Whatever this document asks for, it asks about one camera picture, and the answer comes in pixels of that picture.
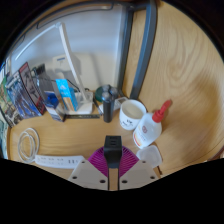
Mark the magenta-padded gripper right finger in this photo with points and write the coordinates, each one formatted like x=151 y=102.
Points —
x=136 y=173

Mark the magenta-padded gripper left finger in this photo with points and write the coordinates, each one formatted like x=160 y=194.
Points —
x=86 y=173

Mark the black charger block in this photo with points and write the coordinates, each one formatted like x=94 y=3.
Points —
x=112 y=150

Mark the translucent plastic cap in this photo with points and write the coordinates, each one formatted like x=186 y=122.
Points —
x=151 y=155

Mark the white power strip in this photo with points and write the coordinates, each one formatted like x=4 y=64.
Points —
x=53 y=161

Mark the white red-pump lotion bottle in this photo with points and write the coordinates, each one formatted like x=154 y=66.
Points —
x=146 y=131

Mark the white mug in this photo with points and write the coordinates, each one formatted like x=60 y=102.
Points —
x=128 y=120

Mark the black ruler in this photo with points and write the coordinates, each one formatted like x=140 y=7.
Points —
x=83 y=116

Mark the black electric shaver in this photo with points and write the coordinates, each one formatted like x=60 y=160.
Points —
x=108 y=110

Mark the light blue carton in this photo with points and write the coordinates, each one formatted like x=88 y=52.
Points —
x=65 y=90

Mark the clear water bottle black cap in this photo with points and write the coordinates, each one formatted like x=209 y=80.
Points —
x=45 y=85

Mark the blue robot model kit box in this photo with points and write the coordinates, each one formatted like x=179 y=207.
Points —
x=23 y=96

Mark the green tree figure toy box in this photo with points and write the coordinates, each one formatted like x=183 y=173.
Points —
x=8 y=110

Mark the white plastic box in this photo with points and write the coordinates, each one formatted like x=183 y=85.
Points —
x=57 y=66

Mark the white desk lamp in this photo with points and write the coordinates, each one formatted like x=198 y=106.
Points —
x=68 y=46

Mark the dark grey metal frame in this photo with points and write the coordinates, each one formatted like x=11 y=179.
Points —
x=146 y=50

